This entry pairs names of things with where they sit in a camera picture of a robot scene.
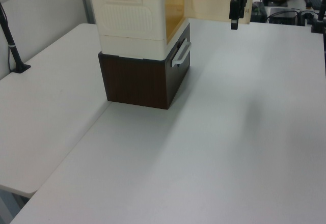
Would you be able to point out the cream plastic cabinet box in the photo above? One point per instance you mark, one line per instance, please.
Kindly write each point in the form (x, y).
(127, 17)

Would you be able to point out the black clamp camera stand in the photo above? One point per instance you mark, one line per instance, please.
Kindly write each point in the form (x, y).
(319, 17)

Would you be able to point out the black device with green part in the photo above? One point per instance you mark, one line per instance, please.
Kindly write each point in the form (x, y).
(258, 11)

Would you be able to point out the black small computer box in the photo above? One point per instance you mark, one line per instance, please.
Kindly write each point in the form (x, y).
(281, 16)

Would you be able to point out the black camera stand with base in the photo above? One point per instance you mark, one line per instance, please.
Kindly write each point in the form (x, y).
(11, 45)

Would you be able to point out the dark brown wooden drawer box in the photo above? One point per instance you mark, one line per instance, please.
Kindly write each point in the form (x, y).
(135, 81)

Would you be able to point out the grey partition frame post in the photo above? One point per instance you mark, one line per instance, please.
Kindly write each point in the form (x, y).
(86, 0)

